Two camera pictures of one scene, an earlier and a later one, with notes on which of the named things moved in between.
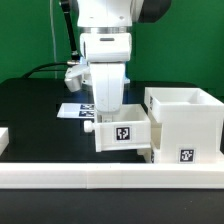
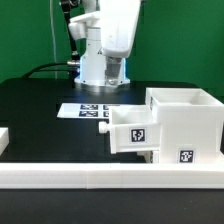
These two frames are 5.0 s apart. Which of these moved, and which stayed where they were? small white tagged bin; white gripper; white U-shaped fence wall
Moved: white gripper
Stayed: small white tagged bin; white U-shaped fence wall
